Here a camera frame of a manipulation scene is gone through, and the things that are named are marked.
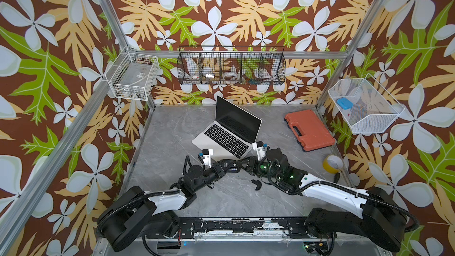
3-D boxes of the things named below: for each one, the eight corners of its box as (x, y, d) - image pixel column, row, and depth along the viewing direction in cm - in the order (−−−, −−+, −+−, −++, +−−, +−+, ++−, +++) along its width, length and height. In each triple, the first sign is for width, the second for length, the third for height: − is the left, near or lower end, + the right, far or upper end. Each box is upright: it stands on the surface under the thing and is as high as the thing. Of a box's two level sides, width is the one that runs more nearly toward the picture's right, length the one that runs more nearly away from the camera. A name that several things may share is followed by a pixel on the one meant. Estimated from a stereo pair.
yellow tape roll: (320, 168, 95) (323, 165, 92) (326, 155, 100) (328, 152, 97) (337, 176, 92) (340, 174, 89) (341, 163, 97) (344, 160, 94)
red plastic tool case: (302, 153, 100) (306, 148, 95) (282, 117, 117) (284, 111, 112) (330, 147, 102) (335, 141, 98) (306, 113, 119) (309, 107, 115)
